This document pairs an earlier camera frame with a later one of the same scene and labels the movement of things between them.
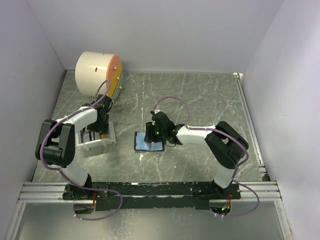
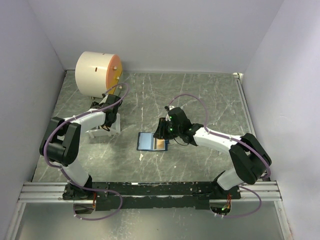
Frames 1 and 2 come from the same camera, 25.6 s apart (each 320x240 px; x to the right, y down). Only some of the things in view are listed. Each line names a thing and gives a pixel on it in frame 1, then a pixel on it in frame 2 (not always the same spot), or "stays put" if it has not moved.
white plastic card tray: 97,143 to 115,129
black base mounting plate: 173,195 stays put
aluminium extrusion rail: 52,192 stays put
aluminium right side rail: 259,153 stays put
